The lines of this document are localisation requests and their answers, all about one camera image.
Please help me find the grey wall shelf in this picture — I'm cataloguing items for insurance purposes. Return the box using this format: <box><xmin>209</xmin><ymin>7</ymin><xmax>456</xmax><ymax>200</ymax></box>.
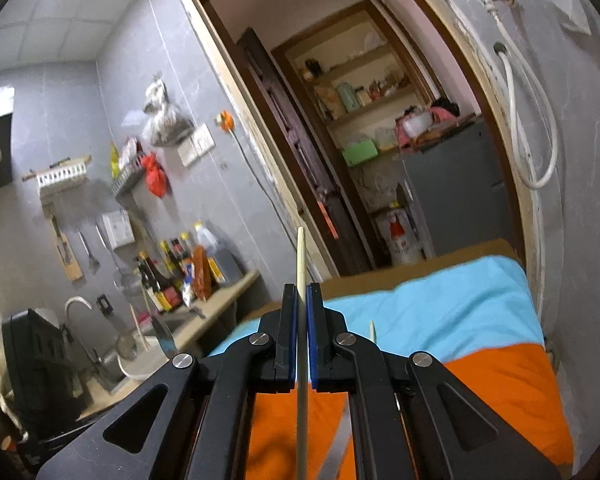
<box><xmin>112</xmin><ymin>162</ymin><xmax>148</xmax><ymax>196</ymax></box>

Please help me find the white hose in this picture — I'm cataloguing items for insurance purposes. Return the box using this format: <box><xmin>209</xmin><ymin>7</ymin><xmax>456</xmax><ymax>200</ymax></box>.
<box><xmin>494</xmin><ymin>42</ymin><xmax>560</xmax><ymax>191</ymax></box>

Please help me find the white wall switch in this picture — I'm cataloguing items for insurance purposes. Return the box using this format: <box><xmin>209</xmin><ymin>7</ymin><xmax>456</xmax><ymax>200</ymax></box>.
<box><xmin>177</xmin><ymin>140</ymin><xmax>199</xmax><ymax>167</ymax></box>

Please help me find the grey refrigerator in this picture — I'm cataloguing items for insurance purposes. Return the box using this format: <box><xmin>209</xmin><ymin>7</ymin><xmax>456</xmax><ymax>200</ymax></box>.
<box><xmin>399</xmin><ymin>117</ymin><xmax>518</xmax><ymax>261</ymax></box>

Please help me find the dark sauce bottle yellow label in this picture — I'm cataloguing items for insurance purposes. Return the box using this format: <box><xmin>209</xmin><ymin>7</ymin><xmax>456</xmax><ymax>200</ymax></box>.
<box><xmin>150</xmin><ymin>257</ymin><xmax>182</xmax><ymax>313</ymax></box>

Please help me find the green jar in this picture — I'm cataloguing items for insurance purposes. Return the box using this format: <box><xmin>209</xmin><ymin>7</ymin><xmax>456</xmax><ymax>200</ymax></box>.
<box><xmin>336</xmin><ymin>82</ymin><xmax>361</xmax><ymax>113</ymax></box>

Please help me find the large dark liquid jug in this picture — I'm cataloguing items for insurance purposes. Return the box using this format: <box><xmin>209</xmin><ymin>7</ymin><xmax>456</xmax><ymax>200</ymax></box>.
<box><xmin>194</xmin><ymin>222</ymin><xmax>243</xmax><ymax>283</ymax></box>

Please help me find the green box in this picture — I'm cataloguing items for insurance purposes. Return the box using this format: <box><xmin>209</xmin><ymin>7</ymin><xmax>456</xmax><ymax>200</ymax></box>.
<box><xmin>341</xmin><ymin>141</ymin><xmax>379</xmax><ymax>167</ymax></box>

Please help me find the striped colourful blanket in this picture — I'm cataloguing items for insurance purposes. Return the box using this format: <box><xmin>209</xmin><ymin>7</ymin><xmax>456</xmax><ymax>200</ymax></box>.
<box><xmin>207</xmin><ymin>255</ymin><xmax>576</xmax><ymax>480</ymax></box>

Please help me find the wooden chopstick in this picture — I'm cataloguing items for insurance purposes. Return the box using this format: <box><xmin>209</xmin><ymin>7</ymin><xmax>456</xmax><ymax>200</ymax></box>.
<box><xmin>130</xmin><ymin>304</ymin><xmax>149</xmax><ymax>353</ymax></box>
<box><xmin>296</xmin><ymin>226</ymin><xmax>311</xmax><ymax>480</ymax></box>

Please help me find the black sauce bottle red cap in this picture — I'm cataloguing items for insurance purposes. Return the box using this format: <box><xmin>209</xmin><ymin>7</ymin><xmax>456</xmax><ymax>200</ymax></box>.
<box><xmin>170</xmin><ymin>237</ymin><xmax>188</xmax><ymax>278</ymax></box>

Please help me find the pink cloth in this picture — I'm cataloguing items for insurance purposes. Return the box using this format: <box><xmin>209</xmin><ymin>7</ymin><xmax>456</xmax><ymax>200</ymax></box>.
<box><xmin>395</xmin><ymin>99</ymin><xmax>461</xmax><ymax>148</ymax></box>

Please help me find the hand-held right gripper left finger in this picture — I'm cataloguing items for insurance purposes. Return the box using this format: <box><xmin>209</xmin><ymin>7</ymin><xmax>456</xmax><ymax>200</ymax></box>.
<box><xmin>36</xmin><ymin>282</ymin><xmax>299</xmax><ymax>480</ymax></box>

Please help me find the clear bag of dried goods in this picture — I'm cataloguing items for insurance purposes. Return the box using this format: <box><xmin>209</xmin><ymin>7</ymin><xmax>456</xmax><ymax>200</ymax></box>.
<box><xmin>142</xmin><ymin>75</ymin><xmax>196</xmax><ymax>147</ymax></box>

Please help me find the thin hanging cable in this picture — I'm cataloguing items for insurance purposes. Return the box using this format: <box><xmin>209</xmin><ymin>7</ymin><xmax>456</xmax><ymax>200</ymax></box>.
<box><xmin>227</xmin><ymin>127</ymin><xmax>301</xmax><ymax>241</ymax></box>

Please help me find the white perforated wall holder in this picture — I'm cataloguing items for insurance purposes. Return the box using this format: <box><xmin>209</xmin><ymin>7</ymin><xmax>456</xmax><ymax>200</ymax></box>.
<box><xmin>102</xmin><ymin>210</ymin><xmax>135</xmax><ymax>248</ymax></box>

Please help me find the worn cream door frame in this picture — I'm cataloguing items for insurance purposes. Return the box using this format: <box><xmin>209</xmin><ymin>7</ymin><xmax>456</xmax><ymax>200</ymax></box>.
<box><xmin>177</xmin><ymin>0</ymin><xmax>548</xmax><ymax>311</ymax></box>

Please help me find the dark wooden door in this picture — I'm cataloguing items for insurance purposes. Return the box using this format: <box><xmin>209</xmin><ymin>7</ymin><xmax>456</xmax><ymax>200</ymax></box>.
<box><xmin>237</xmin><ymin>27</ymin><xmax>373</xmax><ymax>277</ymax></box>

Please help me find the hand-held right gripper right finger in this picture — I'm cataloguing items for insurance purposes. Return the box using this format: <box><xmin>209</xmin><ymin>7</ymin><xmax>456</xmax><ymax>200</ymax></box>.
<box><xmin>306</xmin><ymin>281</ymin><xmax>563</xmax><ymax>480</ymax></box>

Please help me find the tall dark sauce bottle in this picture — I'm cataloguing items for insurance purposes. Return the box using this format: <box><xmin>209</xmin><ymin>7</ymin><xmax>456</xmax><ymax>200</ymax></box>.
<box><xmin>159</xmin><ymin>241</ymin><xmax>178</xmax><ymax>281</ymax></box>

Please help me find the white power socket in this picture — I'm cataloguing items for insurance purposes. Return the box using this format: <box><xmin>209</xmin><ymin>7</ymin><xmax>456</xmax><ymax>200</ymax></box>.
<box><xmin>192</xmin><ymin>125</ymin><xmax>216</xmax><ymax>155</ymax></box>

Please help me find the red plastic bag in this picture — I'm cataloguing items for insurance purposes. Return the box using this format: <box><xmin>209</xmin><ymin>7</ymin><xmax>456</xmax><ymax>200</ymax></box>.
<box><xmin>141</xmin><ymin>152</ymin><xmax>171</xmax><ymax>198</ymax></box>

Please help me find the wooden knife holder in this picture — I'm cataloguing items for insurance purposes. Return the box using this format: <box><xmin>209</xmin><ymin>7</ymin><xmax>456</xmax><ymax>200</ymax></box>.
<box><xmin>50</xmin><ymin>212</ymin><xmax>83</xmax><ymax>281</ymax></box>

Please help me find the orange spice packet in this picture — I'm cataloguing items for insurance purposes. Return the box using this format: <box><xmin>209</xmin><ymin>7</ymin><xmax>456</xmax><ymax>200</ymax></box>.
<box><xmin>190</xmin><ymin>245</ymin><xmax>214</xmax><ymax>301</ymax></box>

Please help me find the blue white salt bag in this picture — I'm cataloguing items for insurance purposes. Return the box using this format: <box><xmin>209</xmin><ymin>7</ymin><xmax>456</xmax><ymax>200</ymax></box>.
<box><xmin>180</xmin><ymin>265</ymin><xmax>198</xmax><ymax>306</ymax></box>

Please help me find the dark pump bottle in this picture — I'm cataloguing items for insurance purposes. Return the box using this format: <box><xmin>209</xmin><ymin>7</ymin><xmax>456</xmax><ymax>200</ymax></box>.
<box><xmin>136</xmin><ymin>252</ymin><xmax>154</xmax><ymax>306</ymax></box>

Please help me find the chrome faucet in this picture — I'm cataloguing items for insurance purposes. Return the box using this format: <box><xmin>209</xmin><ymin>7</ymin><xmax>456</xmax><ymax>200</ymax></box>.
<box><xmin>64</xmin><ymin>296</ymin><xmax>111</xmax><ymax>376</ymax></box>

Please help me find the beige kitchen counter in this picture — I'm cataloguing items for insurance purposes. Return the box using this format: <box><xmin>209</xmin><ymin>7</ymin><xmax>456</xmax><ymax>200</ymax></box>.
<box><xmin>75</xmin><ymin>270</ymin><xmax>261</xmax><ymax>421</ymax></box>

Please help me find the white wall basket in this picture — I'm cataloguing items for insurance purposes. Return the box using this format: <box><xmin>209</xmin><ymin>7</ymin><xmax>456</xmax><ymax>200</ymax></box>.
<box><xmin>36</xmin><ymin>156</ymin><xmax>92</xmax><ymax>190</ymax></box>

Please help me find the wooden shelf unit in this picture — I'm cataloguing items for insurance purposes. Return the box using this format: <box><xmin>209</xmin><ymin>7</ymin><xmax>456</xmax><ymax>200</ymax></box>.
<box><xmin>272</xmin><ymin>0</ymin><xmax>431</xmax><ymax>281</ymax></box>

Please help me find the wooden board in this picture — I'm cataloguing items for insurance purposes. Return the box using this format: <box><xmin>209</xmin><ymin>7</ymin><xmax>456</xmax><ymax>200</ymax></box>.
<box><xmin>415</xmin><ymin>115</ymin><xmax>483</xmax><ymax>148</ymax></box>

